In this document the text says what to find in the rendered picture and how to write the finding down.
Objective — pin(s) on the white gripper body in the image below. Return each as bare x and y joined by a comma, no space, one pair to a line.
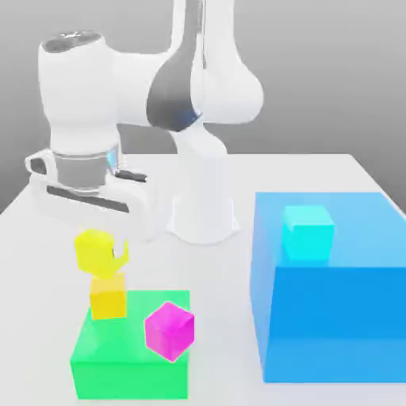
95,215

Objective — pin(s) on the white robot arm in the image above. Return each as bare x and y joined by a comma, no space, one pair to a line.
203,177

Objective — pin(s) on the small orange cube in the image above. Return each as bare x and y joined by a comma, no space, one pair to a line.
108,301

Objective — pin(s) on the small magenta cube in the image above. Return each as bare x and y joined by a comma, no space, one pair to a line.
169,333

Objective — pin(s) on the small cyan cube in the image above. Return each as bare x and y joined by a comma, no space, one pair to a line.
307,234

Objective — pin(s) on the large green box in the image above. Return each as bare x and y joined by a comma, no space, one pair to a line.
127,371

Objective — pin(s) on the large blue box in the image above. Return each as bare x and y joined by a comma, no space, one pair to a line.
336,317

